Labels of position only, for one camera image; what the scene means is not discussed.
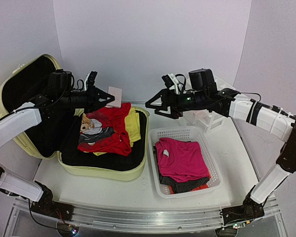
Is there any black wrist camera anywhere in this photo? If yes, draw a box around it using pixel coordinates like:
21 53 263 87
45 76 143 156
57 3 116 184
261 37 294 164
188 69 218 93
48 70 74 93

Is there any pale pink box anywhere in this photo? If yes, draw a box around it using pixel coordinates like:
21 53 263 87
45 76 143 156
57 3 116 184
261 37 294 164
106 86 122 108

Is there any red garment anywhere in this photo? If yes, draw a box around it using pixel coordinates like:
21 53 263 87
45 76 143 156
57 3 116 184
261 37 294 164
78 103 131 156

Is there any white perforated plastic basket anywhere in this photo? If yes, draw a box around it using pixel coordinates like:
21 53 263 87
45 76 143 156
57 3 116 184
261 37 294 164
149 126 223 198

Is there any white printed garment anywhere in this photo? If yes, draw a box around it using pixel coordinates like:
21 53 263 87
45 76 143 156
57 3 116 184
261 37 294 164
78 114 114 145

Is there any white plastic drawer organizer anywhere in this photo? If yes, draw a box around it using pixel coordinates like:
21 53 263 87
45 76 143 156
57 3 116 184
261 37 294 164
185 76 235 135

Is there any orange garment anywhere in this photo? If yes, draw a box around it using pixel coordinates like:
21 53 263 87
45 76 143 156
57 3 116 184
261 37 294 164
168 184 209 195

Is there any magenta garment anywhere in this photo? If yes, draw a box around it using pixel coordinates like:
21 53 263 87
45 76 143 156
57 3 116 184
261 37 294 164
155 138 211 183

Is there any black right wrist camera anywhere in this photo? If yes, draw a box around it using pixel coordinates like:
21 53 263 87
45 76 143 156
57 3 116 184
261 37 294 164
188 69 218 93

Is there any yellow garment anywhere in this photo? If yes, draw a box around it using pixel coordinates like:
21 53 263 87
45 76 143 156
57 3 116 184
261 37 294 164
90 103 141 156

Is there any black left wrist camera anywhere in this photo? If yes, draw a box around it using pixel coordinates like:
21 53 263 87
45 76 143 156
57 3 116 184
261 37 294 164
48 70 74 93

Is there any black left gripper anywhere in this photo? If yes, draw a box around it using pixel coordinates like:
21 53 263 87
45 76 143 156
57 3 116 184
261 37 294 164
58 84 114 113

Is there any pale green hard-shell suitcase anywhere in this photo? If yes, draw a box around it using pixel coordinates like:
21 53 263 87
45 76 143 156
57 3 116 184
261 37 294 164
0 54 149 181

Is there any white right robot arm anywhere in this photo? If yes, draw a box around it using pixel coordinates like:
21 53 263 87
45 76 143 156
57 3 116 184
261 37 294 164
145 88 296 219

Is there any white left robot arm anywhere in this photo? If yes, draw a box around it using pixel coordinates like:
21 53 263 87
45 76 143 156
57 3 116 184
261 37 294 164
0 140 90 216

